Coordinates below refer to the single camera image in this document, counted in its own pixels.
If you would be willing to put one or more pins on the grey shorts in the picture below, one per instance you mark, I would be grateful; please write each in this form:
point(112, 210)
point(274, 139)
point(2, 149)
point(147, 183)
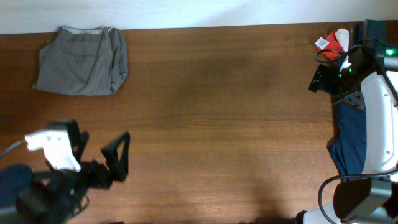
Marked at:
point(90, 62)

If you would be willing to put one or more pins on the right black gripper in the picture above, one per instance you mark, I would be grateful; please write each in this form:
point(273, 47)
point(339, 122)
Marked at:
point(319, 78)

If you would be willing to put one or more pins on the red garment with tag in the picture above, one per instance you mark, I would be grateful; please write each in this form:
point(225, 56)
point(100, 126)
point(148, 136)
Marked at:
point(329, 46)

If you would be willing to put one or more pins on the white garment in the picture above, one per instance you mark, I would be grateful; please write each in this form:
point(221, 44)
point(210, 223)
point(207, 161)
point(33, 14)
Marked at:
point(342, 36)

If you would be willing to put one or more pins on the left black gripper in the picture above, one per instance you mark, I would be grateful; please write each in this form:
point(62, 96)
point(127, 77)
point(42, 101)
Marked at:
point(94, 170)

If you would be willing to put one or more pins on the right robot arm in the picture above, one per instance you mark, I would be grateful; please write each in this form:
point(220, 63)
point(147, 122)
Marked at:
point(363, 81)

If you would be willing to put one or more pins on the navy blue garment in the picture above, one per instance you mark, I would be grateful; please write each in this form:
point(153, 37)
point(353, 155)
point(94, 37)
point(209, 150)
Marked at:
point(348, 149)

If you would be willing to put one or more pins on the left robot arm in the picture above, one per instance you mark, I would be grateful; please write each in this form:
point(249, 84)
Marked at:
point(59, 194)

